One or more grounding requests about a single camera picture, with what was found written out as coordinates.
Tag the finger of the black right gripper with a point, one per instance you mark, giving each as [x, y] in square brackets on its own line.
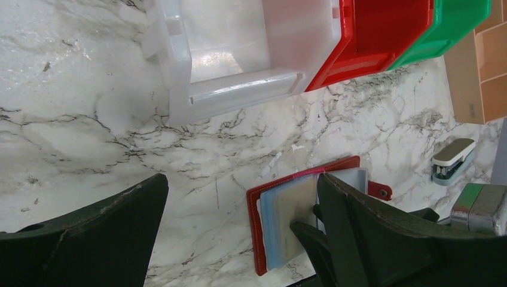
[317, 248]

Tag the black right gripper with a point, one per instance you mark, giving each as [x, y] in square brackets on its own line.
[371, 243]

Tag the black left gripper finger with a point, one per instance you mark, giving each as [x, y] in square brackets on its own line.
[107, 243]

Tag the red leather card holder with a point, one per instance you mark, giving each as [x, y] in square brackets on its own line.
[274, 205]

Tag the light blue small object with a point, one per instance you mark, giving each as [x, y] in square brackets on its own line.
[452, 161]

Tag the beige desk organizer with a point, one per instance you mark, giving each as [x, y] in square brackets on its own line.
[476, 70]

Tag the white plastic bin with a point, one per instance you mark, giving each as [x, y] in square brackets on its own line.
[222, 56]

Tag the red plastic bin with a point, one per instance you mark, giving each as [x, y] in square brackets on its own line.
[374, 34]

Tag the green plastic bin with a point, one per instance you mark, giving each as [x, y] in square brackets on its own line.
[452, 21]

